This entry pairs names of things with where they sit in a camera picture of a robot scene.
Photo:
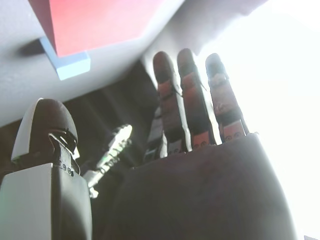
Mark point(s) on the blue foam block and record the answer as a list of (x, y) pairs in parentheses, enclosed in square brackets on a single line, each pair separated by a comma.
[(72, 66)]

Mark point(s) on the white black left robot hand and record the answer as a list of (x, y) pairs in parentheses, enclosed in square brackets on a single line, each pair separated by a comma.
[(200, 195)]

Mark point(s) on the red foam block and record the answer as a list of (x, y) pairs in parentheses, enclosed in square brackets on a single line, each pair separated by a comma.
[(105, 22)]

